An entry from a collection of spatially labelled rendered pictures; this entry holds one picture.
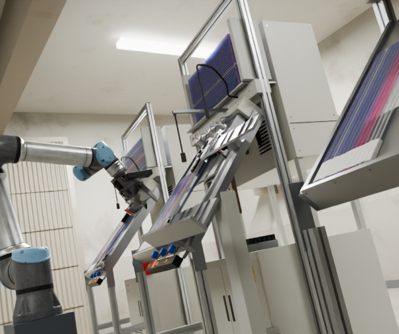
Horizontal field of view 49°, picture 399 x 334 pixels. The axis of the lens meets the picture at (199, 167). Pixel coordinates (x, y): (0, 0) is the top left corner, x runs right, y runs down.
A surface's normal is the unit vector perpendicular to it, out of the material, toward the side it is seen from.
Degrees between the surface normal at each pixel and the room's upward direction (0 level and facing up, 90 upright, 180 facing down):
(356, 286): 90
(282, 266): 90
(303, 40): 90
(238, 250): 90
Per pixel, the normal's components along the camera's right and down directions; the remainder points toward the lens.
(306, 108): 0.40, -0.28
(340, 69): -0.83, 0.05
